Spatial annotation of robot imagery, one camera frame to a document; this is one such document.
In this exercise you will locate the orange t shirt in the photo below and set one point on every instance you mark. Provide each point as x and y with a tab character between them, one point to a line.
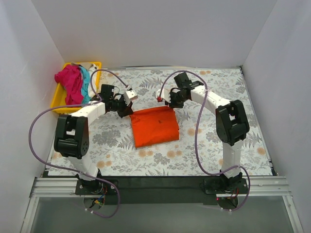
154	126

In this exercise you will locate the teal t shirt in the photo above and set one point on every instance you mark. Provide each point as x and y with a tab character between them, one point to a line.
85	83

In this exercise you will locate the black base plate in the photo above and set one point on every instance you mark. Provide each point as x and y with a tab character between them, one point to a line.
151	197

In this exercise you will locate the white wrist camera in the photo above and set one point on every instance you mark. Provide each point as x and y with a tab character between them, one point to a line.
163	96
130	95

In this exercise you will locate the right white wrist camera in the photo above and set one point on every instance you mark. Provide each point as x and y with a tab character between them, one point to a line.
163	96

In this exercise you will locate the floral patterned table mat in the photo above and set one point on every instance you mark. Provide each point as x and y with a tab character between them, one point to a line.
112	148

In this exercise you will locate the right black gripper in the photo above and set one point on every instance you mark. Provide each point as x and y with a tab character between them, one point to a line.
175	100

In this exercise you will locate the white t shirt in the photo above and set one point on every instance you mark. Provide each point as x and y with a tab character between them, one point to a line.
91	70

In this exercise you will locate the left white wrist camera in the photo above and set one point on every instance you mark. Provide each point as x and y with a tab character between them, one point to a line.
130	95

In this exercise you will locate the magenta t shirt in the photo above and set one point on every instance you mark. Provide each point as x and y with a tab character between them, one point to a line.
71	79

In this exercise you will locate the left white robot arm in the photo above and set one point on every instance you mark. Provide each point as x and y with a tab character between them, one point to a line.
72	134

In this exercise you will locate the aluminium mounting rail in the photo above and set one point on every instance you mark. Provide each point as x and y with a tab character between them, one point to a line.
67	187

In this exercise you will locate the yellow plastic bin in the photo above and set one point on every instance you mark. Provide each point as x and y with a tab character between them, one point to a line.
58	101

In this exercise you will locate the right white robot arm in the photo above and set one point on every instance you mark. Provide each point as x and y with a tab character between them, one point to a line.
232	127

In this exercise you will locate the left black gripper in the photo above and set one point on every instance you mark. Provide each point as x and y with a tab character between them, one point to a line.
124	109

